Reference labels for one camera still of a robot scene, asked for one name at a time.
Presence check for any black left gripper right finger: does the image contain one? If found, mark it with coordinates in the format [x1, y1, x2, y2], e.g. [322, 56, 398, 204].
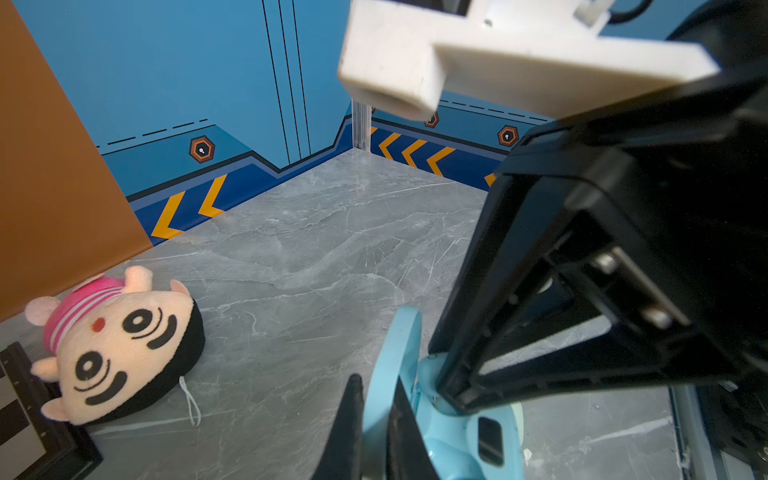
[386, 394, 439, 480]

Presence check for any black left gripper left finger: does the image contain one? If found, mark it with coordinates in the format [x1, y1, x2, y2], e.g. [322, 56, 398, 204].
[311, 374, 364, 480]

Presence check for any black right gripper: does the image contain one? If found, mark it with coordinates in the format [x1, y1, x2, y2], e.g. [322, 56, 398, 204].
[437, 53, 768, 415]

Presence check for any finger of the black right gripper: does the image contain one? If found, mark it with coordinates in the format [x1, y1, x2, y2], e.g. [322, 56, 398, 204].
[429, 175, 570, 384]

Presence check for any light blue charging case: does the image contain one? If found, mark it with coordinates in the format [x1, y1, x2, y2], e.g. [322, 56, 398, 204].
[361, 307, 524, 479]

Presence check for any pink plush doll head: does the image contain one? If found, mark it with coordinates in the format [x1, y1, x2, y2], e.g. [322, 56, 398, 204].
[24, 266, 206, 426]

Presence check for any black folding chess board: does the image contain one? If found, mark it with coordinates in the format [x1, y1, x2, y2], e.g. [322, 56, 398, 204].
[1, 342, 103, 480]

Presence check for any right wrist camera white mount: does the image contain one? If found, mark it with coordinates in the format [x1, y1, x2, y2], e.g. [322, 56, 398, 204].
[338, 1, 720, 121]

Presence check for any aluminium corner post right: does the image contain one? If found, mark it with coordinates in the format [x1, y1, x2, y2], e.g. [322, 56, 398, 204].
[351, 100, 373, 152]

